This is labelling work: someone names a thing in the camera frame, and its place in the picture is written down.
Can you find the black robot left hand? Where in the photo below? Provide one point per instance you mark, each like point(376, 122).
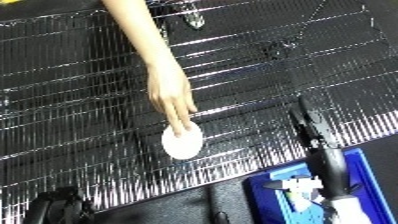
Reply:
point(59, 206)

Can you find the person's hand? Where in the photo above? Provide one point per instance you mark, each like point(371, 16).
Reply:
point(169, 93)

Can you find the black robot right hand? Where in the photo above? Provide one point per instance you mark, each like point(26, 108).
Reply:
point(323, 140)

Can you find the white paper cup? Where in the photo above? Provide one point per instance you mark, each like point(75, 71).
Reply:
point(183, 146)

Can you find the pale robot right arm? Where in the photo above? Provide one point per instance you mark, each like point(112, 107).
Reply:
point(349, 213)

